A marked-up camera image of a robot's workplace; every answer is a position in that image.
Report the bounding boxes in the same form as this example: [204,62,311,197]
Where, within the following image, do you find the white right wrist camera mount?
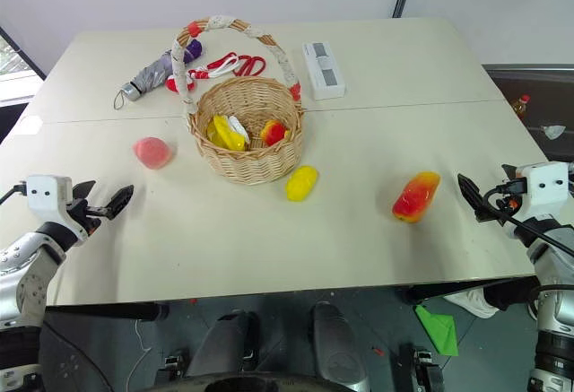
[514,161,571,207]

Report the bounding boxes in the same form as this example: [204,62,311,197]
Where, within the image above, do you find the grey folded umbrella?
[113,48,189,111]

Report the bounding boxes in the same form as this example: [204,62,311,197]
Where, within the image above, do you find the window frame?
[0,26,48,107]

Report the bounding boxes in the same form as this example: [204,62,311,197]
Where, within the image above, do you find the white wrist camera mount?
[25,175,89,240]
[514,161,571,207]

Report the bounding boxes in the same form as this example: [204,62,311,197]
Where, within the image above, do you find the black table crossbar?
[44,301,170,322]

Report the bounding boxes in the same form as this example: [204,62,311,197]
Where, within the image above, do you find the red white skipping rope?
[164,51,241,93]

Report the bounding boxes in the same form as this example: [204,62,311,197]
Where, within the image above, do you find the pink peach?
[132,135,174,170]

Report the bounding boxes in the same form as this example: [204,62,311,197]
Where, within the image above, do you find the small red yellow apple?
[260,119,291,147]

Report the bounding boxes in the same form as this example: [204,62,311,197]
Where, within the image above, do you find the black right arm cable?
[483,177,574,259]

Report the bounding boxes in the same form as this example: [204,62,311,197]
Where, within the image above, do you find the green paper piece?
[413,303,460,358]

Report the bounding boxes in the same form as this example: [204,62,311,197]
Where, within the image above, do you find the white shoe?
[442,287,500,319]

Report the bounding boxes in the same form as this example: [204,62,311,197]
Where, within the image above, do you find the bottle with red cap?
[510,93,532,120]

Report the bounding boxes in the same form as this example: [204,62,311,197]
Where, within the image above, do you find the yellow peeled banana toy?
[205,114,251,152]

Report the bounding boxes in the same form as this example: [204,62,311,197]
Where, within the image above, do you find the white floor cable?
[124,318,151,391]

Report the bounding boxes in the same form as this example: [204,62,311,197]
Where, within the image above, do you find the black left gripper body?
[65,197,109,238]

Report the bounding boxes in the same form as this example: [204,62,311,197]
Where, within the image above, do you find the red yellow mango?
[391,170,442,224]

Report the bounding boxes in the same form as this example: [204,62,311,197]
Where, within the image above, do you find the yellow lemon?
[285,165,319,203]

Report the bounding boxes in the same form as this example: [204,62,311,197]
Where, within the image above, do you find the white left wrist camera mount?
[25,175,89,240]

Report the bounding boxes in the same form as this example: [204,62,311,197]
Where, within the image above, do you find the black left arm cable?
[0,182,28,207]

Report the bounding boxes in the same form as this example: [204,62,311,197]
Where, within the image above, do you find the grey rounded robot leg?
[310,301,371,392]
[186,309,262,379]

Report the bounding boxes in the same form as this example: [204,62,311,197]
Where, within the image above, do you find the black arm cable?
[0,182,28,207]
[483,177,574,259]

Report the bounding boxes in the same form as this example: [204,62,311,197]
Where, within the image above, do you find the wicker basket with handle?
[170,15,307,186]

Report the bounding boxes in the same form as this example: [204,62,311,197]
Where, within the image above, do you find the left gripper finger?
[88,184,135,222]
[72,179,97,200]

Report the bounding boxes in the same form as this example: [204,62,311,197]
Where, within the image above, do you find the small white grey object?
[539,124,568,141]

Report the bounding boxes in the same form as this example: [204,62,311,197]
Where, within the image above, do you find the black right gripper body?
[474,190,524,228]

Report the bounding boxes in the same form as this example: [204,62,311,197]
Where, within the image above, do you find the white rectangular box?
[301,41,347,101]

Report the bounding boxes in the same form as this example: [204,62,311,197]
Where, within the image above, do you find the dark side table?
[483,64,574,165]

